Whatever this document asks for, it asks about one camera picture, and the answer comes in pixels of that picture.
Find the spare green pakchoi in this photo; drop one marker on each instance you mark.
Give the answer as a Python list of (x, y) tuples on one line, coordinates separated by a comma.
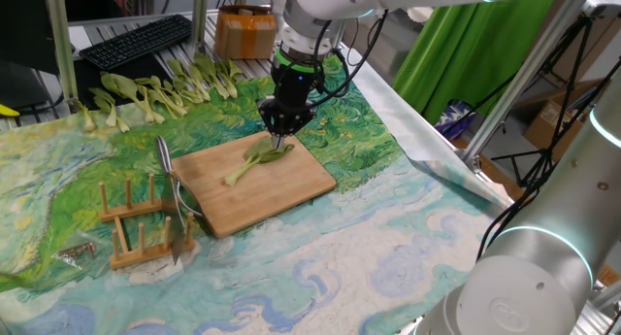
[(208, 70), (184, 94), (194, 80), (110, 115), (88, 123), (162, 99), (123, 126), (119, 85), (228, 75)]

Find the slanted aluminium frame beam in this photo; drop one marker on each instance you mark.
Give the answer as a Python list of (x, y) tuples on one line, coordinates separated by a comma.
[(524, 77)]

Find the black desk mat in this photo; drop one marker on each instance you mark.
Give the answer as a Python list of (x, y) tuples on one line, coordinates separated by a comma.
[(85, 75)]

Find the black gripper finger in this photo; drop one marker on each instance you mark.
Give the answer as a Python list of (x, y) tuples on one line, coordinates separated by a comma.
[(271, 116), (297, 121)]

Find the blue white patterned bag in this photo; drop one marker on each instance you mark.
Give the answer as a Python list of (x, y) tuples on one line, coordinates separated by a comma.
[(453, 119)]

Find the clear plastic bag of screws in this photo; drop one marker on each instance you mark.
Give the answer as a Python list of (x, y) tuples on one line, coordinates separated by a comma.
[(80, 250)]

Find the black computer keyboard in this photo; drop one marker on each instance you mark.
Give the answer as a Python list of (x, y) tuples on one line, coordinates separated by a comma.
[(136, 41)]

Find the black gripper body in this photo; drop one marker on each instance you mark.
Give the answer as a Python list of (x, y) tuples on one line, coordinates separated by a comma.
[(293, 90)]

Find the green pakchoi with long stem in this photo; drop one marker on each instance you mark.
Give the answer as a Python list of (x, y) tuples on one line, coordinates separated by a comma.
[(240, 174)]

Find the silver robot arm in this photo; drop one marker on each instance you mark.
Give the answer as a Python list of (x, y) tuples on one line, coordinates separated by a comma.
[(533, 277)]

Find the plain cardboard box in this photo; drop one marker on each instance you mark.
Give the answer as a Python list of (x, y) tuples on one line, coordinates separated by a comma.
[(548, 116)]

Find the painted landscape tablecloth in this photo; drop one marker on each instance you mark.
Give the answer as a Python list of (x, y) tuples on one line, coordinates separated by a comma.
[(339, 257)]

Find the aluminium frame post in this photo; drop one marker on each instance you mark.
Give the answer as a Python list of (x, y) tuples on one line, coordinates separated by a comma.
[(199, 19), (60, 43)]

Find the wooden peg dish rack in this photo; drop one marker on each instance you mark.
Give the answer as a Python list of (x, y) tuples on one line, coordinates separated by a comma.
[(145, 253)]

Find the small yellow object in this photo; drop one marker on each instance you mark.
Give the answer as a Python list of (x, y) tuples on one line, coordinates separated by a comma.
[(7, 111)]

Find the cardboard box with orange tape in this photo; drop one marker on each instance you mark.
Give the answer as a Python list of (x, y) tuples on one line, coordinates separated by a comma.
[(245, 34)]

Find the green curtain cloth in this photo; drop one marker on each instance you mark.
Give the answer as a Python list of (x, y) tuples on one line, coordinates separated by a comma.
[(461, 58)]

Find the wooden cutting board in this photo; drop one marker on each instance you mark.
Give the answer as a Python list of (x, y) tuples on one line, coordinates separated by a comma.
[(271, 189)]

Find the black tripod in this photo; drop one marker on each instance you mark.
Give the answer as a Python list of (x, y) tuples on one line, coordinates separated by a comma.
[(577, 48)]

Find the black monitor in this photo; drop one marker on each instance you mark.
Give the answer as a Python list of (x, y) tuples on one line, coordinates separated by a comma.
[(24, 29)]

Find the steel cleaver knife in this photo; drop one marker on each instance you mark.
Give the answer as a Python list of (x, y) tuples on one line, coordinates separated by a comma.
[(163, 155)]

